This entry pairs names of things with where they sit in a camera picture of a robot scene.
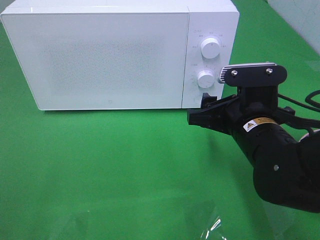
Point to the lower white microwave knob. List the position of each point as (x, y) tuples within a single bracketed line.
[(205, 79)]

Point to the round door release button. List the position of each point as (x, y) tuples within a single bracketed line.
[(197, 100)]

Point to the white microwave oven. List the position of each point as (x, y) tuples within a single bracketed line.
[(206, 18)]

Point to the white microwave door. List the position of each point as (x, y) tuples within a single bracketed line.
[(101, 61)]

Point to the upper white microwave knob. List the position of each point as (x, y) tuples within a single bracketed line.
[(210, 47)]

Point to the white microwave knob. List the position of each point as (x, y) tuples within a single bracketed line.
[(210, 47), (205, 79)]

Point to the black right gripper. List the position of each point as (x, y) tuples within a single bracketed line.
[(249, 113)]

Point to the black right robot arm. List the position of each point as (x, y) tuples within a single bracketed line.
[(283, 149)]

